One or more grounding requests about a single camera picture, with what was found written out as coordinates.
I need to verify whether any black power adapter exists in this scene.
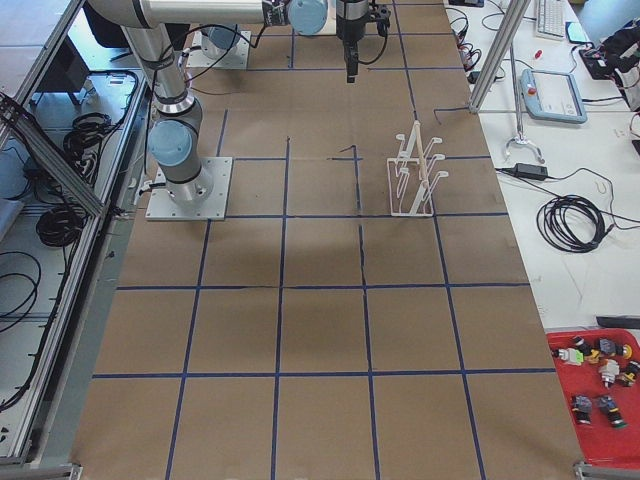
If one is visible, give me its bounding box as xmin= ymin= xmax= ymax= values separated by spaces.
xmin=513 ymin=163 xmax=549 ymax=181

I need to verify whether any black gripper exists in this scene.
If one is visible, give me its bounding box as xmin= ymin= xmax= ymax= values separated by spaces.
xmin=335 ymin=0 xmax=370 ymax=83

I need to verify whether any blue teach pendant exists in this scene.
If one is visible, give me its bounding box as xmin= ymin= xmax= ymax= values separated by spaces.
xmin=520 ymin=69 xmax=587 ymax=124

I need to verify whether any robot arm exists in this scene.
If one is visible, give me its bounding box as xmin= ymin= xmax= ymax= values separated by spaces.
xmin=123 ymin=25 xmax=213 ymax=202
xmin=91 ymin=1 xmax=373 ymax=83

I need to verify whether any white keyboard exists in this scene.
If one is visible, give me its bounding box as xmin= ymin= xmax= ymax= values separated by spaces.
xmin=534 ymin=0 xmax=565 ymax=40

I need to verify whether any coiled black cable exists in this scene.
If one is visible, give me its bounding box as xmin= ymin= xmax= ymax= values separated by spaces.
xmin=536 ymin=194 xmax=607 ymax=254

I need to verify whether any metal reacher grabber tool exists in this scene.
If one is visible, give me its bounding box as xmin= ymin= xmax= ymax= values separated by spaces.
xmin=505 ymin=45 xmax=545 ymax=164

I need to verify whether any white wire cup rack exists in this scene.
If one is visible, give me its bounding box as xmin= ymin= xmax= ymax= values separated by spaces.
xmin=386 ymin=120 xmax=449 ymax=217

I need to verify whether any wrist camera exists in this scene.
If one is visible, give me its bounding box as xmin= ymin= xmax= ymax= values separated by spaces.
xmin=369 ymin=2 xmax=391 ymax=38

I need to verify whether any red parts tray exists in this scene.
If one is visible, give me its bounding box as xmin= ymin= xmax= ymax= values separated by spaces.
xmin=547 ymin=329 xmax=639 ymax=469

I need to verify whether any aluminium frame post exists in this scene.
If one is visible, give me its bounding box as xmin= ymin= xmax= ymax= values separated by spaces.
xmin=468 ymin=0 xmax=530 ymax=113

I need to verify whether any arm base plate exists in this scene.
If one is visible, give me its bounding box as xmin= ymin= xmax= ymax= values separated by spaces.
xmin=146 ymin=157 xmax=233 ymax=221
xmin=186 ymin=32 xmax=250 ymax=70

